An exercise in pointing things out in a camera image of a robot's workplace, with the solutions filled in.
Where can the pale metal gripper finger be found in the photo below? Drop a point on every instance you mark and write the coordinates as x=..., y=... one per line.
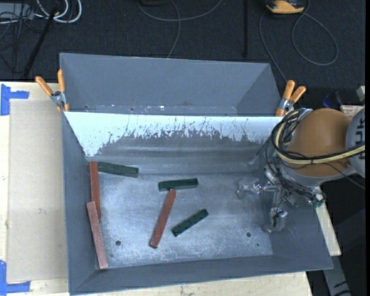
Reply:
x=248, y=188
x=274, y=227

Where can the red-brown flat block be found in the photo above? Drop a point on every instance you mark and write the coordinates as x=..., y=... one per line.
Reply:
x=163, y=217
x=95, y=190
x=97, y=236

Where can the dark green flat block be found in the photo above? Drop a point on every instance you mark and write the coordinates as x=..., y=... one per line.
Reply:
x=178, y=184
x=189, y=222
x=118, y=169

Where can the grey metal bin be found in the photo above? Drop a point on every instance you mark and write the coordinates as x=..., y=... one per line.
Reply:
x=172, y=82

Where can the brown cardboard board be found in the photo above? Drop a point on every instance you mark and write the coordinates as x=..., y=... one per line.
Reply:
x=34, y=180

